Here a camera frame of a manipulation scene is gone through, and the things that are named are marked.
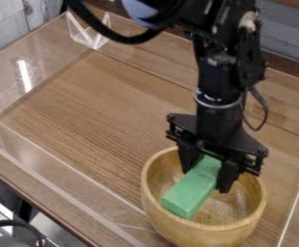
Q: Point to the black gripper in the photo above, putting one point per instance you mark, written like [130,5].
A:
[214,133]

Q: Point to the green rectangular block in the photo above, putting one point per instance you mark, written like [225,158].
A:
[187,195]

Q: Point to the metal frame lower left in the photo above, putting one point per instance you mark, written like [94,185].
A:
[19,233]

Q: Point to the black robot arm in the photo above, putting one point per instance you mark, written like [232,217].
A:
[225,31]

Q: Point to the brown wooden bowl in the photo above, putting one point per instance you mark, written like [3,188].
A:
[226,219]

